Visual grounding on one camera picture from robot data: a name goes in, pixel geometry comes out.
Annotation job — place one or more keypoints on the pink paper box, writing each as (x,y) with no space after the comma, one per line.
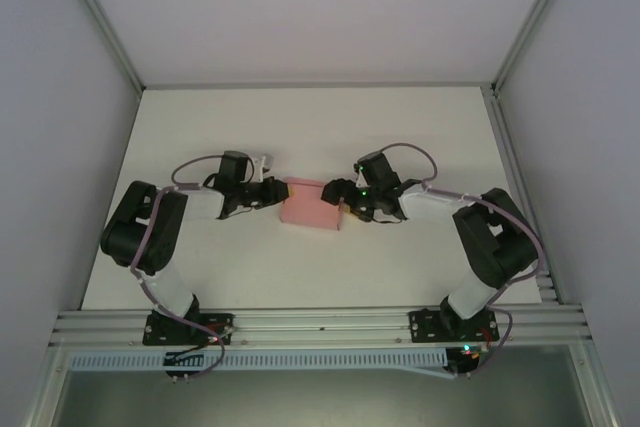
(310,207)

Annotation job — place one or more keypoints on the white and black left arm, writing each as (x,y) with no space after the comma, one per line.
(145,227)

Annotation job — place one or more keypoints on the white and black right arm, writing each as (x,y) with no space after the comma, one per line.
(495,242)

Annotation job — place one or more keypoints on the small black circuit board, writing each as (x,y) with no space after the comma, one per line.
(465,359)
(182,361)

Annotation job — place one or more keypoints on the grey metal panel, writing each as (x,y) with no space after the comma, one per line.
(320,402)

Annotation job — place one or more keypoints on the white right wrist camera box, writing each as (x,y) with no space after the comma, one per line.
(360,178)

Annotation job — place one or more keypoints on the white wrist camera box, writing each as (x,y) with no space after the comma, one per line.
(360,178)
(261,164)

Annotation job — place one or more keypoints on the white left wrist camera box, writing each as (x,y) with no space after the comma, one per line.
(261,164)

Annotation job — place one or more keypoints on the aluminium back rail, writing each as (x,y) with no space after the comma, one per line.
(320,85)

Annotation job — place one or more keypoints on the aluminium front rail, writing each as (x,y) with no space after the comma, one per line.
(320,319)

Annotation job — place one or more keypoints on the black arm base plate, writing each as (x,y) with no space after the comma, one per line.
(425,324)
(220,321)

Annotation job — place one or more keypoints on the aluminium side rail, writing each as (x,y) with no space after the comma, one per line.
(515,167)

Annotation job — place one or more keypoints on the aluminium frame post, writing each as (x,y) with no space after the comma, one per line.
(537,17)
(100,17)

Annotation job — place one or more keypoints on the aluminium frame leg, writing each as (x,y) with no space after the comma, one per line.
(45,387)
(595,387)

